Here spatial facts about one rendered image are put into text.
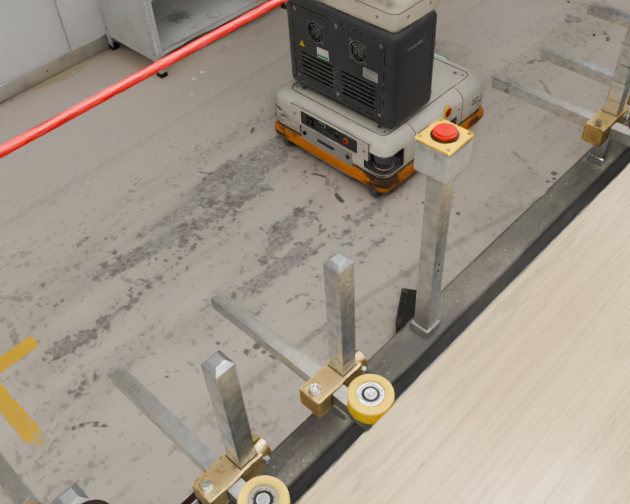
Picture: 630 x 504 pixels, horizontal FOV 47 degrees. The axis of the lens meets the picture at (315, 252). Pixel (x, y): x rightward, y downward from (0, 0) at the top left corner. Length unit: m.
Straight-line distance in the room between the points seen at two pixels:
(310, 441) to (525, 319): 0.47
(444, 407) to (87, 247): 1.92
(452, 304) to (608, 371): 0.43
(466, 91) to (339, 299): 1.96
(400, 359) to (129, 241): 1.57
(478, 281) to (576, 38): 2.45
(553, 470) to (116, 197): 2.25
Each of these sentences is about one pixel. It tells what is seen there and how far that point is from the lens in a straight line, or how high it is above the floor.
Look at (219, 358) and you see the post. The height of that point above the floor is 1.13.
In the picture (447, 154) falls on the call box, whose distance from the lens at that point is 1.17.
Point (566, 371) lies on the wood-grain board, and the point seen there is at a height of 0.90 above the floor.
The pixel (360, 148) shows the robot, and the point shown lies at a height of 0.23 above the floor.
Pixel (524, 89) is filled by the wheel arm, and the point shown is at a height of 0.85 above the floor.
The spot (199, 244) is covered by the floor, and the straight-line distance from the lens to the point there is 2.77.
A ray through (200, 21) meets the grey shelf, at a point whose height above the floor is 0.14.
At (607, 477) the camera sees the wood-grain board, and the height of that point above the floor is 0.90.
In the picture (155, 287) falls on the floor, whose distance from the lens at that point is 2.66.
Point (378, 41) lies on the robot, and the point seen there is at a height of 0.65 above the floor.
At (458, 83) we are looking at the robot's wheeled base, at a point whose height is 0.28.
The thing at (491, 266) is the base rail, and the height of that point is 0.70.
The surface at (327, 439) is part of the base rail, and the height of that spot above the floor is 0.70.
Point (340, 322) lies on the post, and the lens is 1.19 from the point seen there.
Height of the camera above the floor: 1.95
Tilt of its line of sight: 47 degrees down
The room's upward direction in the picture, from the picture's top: 4 degrees counter-clockwise
